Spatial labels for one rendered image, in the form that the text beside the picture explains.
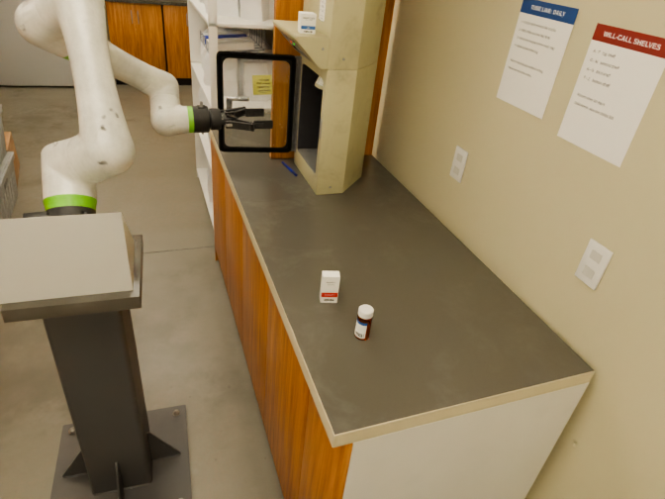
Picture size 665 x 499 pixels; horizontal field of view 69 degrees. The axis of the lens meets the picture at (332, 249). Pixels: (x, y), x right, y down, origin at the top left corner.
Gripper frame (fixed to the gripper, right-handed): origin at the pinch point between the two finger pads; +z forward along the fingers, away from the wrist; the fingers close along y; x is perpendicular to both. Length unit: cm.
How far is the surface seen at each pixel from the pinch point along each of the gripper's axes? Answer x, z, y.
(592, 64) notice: -39, 60, -81
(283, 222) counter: 25.9, -0.7, -32.8
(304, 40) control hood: -30.1, 8.7, -14.4
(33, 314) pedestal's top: 28, -74, -63
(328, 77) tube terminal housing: -18.5, 18.0, -14.5
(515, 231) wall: 11, 60, -75
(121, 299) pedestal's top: 26, -53, -64
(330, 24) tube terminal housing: -35.0, 17.5, -13.1
